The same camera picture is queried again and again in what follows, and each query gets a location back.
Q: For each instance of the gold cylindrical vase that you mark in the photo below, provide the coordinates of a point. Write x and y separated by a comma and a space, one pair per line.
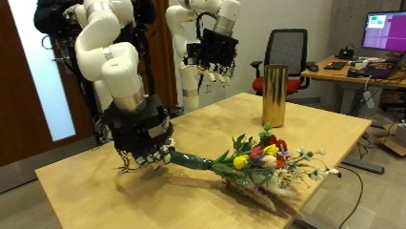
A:
275, 95

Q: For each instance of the wooden office desk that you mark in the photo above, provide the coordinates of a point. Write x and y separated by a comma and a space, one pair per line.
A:
339, 74

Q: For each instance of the black computer mouse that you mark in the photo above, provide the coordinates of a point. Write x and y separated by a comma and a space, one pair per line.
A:
314, 67

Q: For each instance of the black mesh chair red seat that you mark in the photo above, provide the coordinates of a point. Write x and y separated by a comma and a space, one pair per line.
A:
287, 47

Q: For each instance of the dark laptop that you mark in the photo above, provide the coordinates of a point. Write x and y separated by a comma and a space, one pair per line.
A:
377, 72

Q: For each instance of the grey table foot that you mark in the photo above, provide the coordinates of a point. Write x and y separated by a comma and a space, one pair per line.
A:
363, 166

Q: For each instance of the brown door frosted glass panel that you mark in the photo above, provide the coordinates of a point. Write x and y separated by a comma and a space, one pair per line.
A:
26, 95

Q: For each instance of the black desk phone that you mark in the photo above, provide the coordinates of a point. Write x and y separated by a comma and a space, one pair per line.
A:
347, 53

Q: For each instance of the cardboard box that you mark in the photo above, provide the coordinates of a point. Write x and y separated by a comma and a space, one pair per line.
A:
396, 140

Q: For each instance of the white power adapter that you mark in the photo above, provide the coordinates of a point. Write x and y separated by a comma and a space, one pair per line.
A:
369, 99

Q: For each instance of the white wall outlet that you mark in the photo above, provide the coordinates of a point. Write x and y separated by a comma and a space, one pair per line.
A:
208, 87

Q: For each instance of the colourful artificial flower bouquet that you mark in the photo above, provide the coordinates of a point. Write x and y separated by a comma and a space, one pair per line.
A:
254, 160

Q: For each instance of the computer monitor purple screen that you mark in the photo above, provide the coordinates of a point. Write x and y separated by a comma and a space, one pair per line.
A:
387, 31

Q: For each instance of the black keyboard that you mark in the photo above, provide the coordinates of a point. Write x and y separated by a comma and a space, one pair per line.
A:
336, 65

